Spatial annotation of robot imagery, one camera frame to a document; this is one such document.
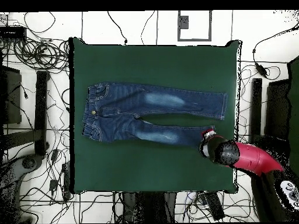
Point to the blue denim jeans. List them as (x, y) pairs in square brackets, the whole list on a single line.
[(130, 107)]

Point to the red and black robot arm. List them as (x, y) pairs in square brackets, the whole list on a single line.
[(247, 158)]

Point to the black flat box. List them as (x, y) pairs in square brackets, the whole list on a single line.
[(276, 109), (11, 98)]

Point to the black stand base bars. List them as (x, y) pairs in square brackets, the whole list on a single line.
[(41, 112), (256, 107)]

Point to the dark green tablecloth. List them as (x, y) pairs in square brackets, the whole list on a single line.
[(151, 168)]

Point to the long black power strip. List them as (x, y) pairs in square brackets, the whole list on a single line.
[(216, 206)]

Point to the green cloth on neighbouring table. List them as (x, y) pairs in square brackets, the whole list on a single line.
[(294, 105)]

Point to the small grey square plate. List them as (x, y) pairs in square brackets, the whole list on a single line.
[(183, 22)]

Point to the small black power adapter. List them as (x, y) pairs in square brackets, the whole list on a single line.
[(53, 185), (55, 155)]

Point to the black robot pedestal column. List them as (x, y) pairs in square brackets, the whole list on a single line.
[(149, 207)]

